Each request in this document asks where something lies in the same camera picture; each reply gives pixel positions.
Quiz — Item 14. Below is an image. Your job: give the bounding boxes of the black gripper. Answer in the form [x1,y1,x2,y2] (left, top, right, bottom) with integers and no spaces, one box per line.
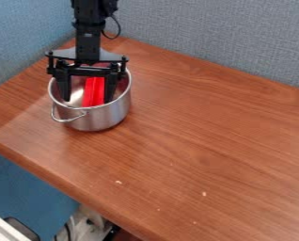
[45,47,129,103]

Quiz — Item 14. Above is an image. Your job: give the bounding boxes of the white cables under table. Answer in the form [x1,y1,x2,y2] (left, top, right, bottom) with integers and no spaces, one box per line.
[53,205,116,241]

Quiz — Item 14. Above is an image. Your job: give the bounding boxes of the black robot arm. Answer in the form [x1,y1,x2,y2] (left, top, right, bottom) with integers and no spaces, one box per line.
[45,0,128,104]

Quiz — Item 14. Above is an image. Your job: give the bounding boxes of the stainless steel pot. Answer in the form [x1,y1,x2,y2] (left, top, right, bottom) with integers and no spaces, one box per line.
[48,70,132,132]

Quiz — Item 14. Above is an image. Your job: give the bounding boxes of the red plastic block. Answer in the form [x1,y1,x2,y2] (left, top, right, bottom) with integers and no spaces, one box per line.
[81,77,104,107]

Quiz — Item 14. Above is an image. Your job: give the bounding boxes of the white device under table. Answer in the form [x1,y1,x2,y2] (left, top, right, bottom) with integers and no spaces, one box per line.
[0,217,40,241]

